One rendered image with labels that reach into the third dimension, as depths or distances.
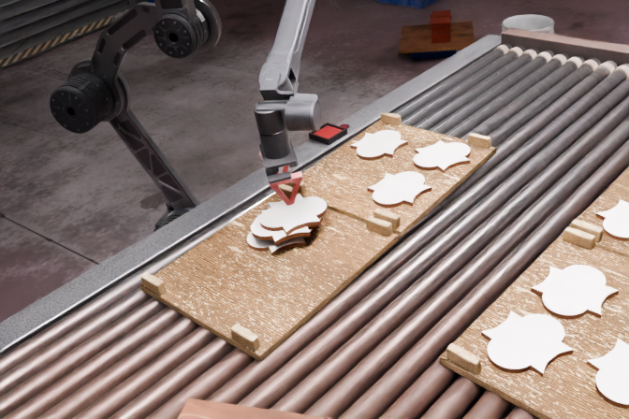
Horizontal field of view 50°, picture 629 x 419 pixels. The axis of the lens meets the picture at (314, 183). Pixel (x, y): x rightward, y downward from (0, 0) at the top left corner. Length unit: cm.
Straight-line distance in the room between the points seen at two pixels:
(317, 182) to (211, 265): 36
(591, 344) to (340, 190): 67
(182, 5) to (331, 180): 82
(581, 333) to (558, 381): 11
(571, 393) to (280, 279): 57
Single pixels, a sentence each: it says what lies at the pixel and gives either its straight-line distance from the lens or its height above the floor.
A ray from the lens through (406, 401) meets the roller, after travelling 112.
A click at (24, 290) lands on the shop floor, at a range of 328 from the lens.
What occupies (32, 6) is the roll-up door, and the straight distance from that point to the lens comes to 641.
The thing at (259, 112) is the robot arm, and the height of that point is 123.
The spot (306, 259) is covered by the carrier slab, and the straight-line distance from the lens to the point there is 138.
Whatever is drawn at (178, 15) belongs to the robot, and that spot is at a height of 120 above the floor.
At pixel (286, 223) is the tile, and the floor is 99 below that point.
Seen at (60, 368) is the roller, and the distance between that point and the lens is 135.
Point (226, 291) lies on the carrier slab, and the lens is 135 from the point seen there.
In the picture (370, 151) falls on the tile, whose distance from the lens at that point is 171.
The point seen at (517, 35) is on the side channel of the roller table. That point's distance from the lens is 239.
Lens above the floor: 177
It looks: 31 degrees down
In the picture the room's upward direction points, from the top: 9 degrees counter-clockwise
